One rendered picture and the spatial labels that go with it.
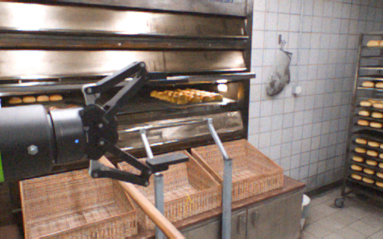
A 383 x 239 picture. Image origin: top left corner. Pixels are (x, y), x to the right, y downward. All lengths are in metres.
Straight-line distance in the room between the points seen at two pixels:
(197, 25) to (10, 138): 2.07
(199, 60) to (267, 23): 0.76
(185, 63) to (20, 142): 1.97
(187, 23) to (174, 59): 0.28
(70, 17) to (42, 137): 1.66
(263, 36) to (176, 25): 0.86
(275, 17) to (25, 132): 2.63
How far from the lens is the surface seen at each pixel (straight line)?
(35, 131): 0.41
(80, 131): 0.43
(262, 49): 2.78
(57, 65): 2.01
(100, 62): 2.06
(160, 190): 1.70
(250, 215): 2.29
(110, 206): 2.19
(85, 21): 2.04
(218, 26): 2.48
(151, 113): 2.22
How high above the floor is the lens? 1.60
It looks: 12 degrees down
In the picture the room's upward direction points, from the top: straight up
